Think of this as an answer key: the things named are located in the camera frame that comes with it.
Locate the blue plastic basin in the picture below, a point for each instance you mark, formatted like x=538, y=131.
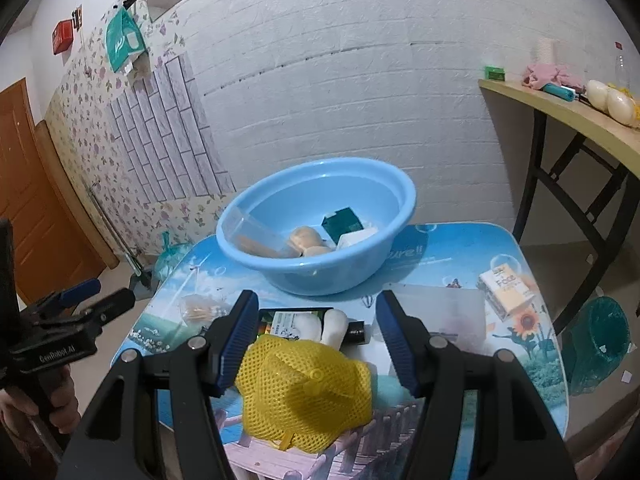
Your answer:
x=379, y=193

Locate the green small box on shelf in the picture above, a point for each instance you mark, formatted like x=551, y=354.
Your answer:
x=494, y=73

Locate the black green packaged box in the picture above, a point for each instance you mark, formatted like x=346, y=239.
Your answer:
x=280, y=323

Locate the beige bread pieces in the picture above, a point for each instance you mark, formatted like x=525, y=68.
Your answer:
x=308, y=242

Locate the clear box of toothpicks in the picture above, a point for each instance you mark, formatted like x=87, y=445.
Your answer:
x=247, y=234

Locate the wooden side table black legs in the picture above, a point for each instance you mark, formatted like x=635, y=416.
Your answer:
x=607, y=220

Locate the black white packet in basin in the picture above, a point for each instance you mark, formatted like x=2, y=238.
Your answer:
x=350, y=239

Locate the dark teal small box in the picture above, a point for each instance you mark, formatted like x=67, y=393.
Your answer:
x=341, y=222

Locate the translucent plastic storage case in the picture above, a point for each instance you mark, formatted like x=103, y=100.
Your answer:
x=458, y=312

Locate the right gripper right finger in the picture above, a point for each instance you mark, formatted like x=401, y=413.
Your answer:
x=515, y=436

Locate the cream round objects on shelf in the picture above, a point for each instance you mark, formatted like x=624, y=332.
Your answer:
x=615, y=103

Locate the green hanging wall bag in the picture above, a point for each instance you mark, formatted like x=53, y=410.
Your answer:
x=123, y=39

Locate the yellow mesh bag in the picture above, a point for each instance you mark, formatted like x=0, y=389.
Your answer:
x=302, y=394

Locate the red wall box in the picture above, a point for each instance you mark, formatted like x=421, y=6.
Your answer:
x=62, y=36

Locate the brown wooden door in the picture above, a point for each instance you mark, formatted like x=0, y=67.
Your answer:
x=51, y=251

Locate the pink cloth on shelf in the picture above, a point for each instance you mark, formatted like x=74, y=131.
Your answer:
x=537, y=75

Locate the green mesh waste basket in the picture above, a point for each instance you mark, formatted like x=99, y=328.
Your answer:
x=595, y=345

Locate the cotton swab plastic bag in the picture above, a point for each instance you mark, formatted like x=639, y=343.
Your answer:
x=196, y=309

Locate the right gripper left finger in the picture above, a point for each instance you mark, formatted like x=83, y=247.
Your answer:
x=119, y=435

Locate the Face tissue pack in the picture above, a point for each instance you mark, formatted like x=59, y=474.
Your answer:
x=505, y=291

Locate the green knotted trash bag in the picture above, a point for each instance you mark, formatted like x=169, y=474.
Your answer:
x=169, y=258

